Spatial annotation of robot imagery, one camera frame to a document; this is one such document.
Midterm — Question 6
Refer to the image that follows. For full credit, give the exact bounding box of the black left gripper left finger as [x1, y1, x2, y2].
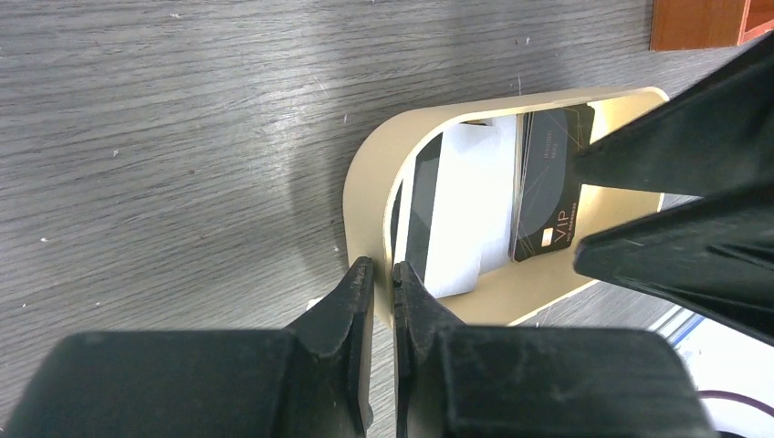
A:
[4, 256, 374, 437]

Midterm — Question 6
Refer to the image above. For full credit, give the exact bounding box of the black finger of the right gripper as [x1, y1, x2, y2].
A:
[574, 187, 773, 344]
[574, 36, 773, 197]

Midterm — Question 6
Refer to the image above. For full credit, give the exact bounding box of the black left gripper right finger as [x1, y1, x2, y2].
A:
[392, 262, 716, 437]

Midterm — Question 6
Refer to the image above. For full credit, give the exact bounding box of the white striped credit card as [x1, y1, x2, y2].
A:
[390, 115, 518, 298]

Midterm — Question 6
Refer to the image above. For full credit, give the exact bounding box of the dark patterned credit card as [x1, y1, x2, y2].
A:
[509, 104, 595, 262]

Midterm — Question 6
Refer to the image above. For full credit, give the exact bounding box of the beige oval tray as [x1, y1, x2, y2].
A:
[341, 86, 671, 329]

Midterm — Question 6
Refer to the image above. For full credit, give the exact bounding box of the orange compartment organizer box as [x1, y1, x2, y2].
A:
[650, 0, 773, 51]

